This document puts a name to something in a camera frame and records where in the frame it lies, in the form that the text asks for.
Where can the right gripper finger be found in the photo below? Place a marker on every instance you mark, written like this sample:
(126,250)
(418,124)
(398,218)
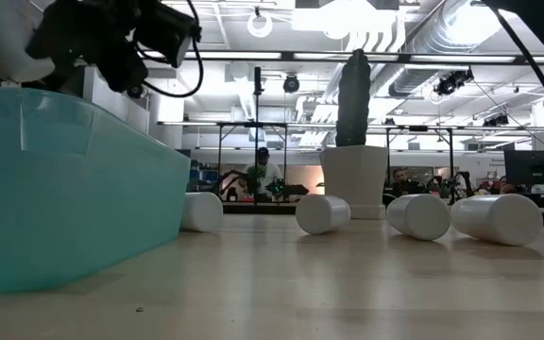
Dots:
(47,40)

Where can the black lab robot arm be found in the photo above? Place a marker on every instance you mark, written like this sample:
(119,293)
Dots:
(277,186)
(456,184)

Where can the teal translucent plastic basket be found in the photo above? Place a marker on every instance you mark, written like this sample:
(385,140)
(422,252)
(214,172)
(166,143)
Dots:
(64,189)

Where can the long ceiling light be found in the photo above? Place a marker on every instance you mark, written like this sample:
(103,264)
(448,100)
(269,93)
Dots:
(234,55)
(461,59)
(314,56)
(542,59)

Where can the black tripod stand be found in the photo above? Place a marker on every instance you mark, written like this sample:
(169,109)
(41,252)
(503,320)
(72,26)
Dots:
(256,137)

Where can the person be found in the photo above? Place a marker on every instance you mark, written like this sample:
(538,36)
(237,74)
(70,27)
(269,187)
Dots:
(263,165)
(402,181)
(507,187)

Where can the small green leafy plant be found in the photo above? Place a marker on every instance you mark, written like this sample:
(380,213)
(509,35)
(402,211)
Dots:
(255,175)

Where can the green cactus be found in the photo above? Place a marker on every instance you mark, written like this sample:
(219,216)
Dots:
(353,99)

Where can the white hexagonal plant pot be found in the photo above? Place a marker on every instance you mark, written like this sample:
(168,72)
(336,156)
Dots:
(354,179)

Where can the black computer monitor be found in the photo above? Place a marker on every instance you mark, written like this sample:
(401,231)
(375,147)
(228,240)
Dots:
(534,167)

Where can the black ceiling camera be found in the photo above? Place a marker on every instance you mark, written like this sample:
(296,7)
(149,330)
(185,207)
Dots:
(135,92)
(451,82)
(291,83)
(496,120)

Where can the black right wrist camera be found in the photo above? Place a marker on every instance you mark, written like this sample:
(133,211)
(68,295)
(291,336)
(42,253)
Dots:
(168,28)

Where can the black metal station frame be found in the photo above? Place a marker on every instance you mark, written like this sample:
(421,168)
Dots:
(451,160)
(234,124)

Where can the black aluminium rig frame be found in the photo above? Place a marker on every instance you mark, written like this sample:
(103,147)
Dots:
(277,208)

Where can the silver spiral air duct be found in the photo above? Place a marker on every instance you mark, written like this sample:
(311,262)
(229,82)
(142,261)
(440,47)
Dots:
(442,38)

